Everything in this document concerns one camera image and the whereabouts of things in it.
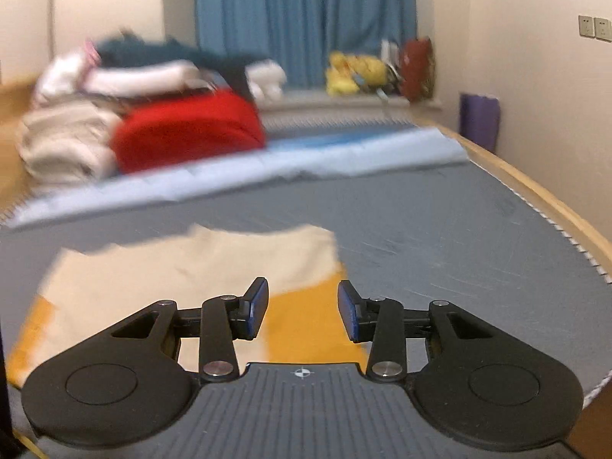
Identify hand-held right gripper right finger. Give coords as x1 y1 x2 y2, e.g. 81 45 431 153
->
337 280 504 383

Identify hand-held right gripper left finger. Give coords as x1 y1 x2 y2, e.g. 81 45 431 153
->
111 277 269 383

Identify beige pants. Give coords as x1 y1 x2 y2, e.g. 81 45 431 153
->
36 224 345 374

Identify orange cloth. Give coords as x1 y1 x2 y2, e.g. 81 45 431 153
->
7 277 369 388

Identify light blue bed sheet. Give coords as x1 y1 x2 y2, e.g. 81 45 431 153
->
7 127 467 228

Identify red garment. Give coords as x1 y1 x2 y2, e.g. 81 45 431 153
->
112 91 266 173

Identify folded white cloth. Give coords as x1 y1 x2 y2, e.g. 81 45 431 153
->
246 60 288 101

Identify black garment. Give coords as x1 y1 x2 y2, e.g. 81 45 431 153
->
222 57 254 103

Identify purple rolled mat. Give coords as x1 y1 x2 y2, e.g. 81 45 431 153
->
459 93 501 154

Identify yellow plush toy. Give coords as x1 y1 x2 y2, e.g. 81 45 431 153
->
325 52 388 96

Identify white and black toy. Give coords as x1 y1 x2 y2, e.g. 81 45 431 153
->
381 41 405 94

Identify red bag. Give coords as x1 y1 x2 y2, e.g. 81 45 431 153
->
399 37 436 102

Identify beige folded cloth pile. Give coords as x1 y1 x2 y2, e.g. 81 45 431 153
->
16 100 130 185

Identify white garment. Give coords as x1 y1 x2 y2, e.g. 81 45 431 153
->
36 52 216 106

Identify dark teal garment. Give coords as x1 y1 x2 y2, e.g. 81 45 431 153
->
93 33 249 70

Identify blue curtain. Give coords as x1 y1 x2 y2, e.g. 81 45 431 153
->
194 0 419 91

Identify wooden bed frame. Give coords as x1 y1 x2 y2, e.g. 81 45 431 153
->
411 110 612 273

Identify yellow cable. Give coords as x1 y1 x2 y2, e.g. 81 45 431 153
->
13 430 47 459

